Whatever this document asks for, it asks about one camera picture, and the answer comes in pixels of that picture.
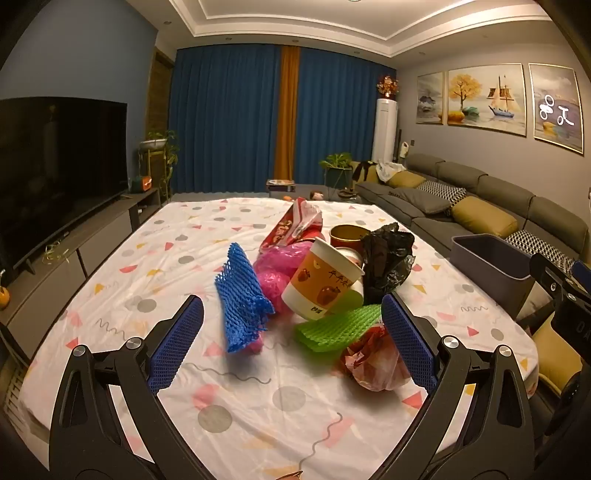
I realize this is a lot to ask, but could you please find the white patterned tablecloth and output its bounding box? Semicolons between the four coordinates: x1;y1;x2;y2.
0;196;541;480

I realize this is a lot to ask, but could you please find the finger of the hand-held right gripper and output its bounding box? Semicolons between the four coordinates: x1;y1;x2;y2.
530;251;571;296
571;260;591;291

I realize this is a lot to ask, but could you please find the red plastic bag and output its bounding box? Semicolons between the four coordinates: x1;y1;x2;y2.
339;323;411;393

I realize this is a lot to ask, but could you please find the black plastic bag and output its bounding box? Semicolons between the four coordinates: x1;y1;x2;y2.
361;222;416;306

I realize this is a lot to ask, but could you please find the black white patterned cushion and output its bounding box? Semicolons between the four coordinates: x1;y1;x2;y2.
503;229;587;273
418;180;468;206

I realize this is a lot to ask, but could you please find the yellow green ribbon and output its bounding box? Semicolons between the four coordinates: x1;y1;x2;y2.
44;242;70;264

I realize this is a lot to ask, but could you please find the grey television cabinet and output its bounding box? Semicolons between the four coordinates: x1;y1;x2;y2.
0;187;162;324

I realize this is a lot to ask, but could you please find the apple print paper cup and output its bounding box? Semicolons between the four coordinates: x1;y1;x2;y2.
281;237;365;321

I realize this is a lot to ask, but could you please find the white paper cup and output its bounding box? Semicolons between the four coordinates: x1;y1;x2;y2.
334;246;365;269

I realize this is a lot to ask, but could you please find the large red gold-rimmed cup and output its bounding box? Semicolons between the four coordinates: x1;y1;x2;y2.
329;224;370;250

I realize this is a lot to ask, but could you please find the orange flower decoration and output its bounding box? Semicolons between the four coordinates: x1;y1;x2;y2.
376;74;400;100

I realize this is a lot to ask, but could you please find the green foam net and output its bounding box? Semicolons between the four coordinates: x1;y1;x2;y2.
295;305;386;354

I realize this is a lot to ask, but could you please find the grey cushion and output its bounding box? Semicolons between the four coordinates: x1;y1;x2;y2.
392;187;451;215

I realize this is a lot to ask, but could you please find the red snack packet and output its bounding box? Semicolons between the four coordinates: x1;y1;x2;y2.
259;197;324;252

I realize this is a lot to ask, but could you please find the blue foam net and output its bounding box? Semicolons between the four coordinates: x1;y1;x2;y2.
213;241;276;355

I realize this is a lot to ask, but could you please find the white cloth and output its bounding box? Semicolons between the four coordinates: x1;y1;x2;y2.
376;161;407;182

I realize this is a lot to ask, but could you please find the grey sky painting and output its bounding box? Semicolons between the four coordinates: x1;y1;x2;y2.
527;63;581;155

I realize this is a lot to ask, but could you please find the orange curtain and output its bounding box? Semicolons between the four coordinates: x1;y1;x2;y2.
276;45;302;182

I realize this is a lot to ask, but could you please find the large yellow cushion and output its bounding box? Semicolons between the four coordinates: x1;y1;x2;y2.
451;196;519;238

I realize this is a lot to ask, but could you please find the pink plastic bag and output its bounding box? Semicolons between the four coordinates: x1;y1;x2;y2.
245;242;319;354

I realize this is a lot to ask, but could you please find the tree and sailboat painting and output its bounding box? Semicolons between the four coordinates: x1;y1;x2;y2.
446;63;528;138

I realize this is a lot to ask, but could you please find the grey plastic bin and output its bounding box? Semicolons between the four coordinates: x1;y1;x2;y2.
450;234;543;324

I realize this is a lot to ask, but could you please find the trailing potted plant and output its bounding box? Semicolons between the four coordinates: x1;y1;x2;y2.
139;130;181;185

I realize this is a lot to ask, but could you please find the small yellow cushion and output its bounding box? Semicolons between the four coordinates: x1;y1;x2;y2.
387;172;426;189

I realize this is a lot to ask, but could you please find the blue curtain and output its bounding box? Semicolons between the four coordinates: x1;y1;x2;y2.
168;44;282;195
295;48;398;185

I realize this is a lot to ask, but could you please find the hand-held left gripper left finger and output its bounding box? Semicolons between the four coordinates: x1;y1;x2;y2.
48;294;211;480

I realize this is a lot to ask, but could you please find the black television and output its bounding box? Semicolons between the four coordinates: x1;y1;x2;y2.
0;97;129;278

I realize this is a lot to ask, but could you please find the white standing air conditioner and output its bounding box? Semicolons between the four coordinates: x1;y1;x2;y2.
372;98;399;163

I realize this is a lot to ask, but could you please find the grey sofa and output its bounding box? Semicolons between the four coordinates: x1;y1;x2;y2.
355;153;591;287

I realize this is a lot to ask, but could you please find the green potted plant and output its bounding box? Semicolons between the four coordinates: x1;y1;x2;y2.
320;152;358;199

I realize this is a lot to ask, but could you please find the gold plant stand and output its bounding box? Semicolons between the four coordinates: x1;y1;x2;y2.
147;148;171;197

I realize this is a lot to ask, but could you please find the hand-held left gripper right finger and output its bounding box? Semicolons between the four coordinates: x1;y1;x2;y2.
376;293;543;480

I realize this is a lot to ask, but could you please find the small grey landscape painting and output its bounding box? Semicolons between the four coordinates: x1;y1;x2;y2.
416;71;446;125

